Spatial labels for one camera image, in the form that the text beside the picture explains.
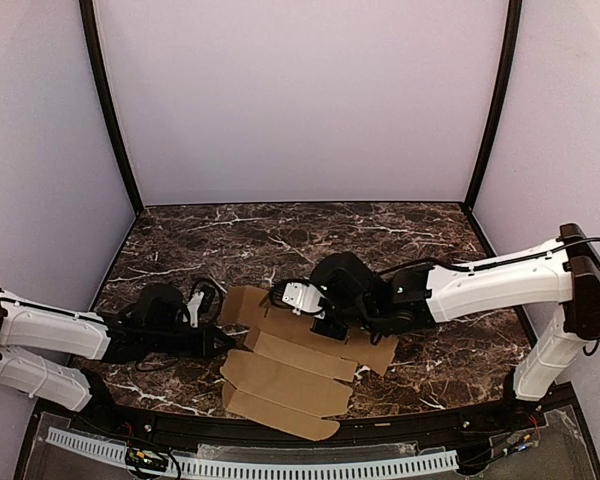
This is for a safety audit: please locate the brown cardboard box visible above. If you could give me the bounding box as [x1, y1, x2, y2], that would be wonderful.
[220, 286, 398, 420]

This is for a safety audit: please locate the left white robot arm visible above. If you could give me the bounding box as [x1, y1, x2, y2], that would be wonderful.
[0, 278, 236, 412]

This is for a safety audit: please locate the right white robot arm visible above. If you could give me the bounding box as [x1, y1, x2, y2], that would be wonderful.
[284, 223, 600, 430]

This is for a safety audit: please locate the small green circuit board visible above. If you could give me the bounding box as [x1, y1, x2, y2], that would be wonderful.
[124, 447, 169, 472]

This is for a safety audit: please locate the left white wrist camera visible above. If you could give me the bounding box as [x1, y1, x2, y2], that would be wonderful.
[186, 277, 224, 328]

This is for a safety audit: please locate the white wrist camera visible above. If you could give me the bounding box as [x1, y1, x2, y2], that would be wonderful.
[186, 277, 224, 328]
[268, 279, 326, 319]

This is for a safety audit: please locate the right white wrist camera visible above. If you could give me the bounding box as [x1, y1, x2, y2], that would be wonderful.
[268, 279, 326, 319]

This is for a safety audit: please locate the white slotted cable duct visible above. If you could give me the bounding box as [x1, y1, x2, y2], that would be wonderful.
[45, 427, 459, 479]

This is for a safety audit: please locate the black front table rail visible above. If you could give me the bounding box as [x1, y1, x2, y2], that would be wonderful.
[74, 402, 546, 451]

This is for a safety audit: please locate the left black frame post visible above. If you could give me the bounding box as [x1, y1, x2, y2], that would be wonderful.
[78, 0, 145, 217]

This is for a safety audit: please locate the black frame post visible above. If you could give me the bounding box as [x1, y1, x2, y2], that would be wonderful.
[78, 0, 145, 217]
[464, 0, 523, 211]

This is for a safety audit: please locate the right black frame post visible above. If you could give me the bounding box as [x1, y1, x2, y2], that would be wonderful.
[464, 0, 523, 211]

